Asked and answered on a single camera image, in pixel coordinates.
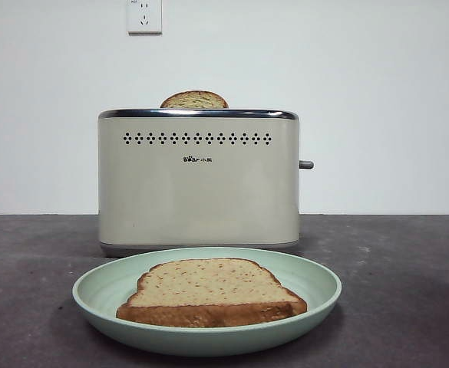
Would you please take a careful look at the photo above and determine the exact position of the large toasted bread slice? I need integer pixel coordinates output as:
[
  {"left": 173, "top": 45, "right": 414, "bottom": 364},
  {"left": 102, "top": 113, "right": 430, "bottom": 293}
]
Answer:
[{"left": 115, "top": 257, "right": 309, "bottom": 329}]

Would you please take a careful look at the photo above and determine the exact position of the pale green round plate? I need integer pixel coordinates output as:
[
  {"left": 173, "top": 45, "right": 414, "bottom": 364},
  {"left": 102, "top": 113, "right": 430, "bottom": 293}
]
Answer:
[{"left": 71, "top": 247, "right": 343, "bottom": 358}]

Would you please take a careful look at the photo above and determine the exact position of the cream toaster with chrome top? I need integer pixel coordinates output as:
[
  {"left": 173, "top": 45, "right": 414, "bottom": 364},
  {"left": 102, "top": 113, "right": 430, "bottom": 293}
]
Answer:
[{"left": 97, "top": 108, "right": 302, "bottom": 258}]

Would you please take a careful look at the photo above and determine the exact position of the small toasted bread slice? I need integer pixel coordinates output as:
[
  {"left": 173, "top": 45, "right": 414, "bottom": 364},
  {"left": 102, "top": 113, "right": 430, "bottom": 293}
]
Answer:
[{"left": 159, "top": 90, "right": 229, "bottom": 110}]

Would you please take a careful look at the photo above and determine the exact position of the white wall power outlet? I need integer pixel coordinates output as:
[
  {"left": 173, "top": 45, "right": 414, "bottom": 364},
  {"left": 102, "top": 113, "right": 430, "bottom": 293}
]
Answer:
[{"left": 127, "top": 0, "right": 163, "bottom": 35}]

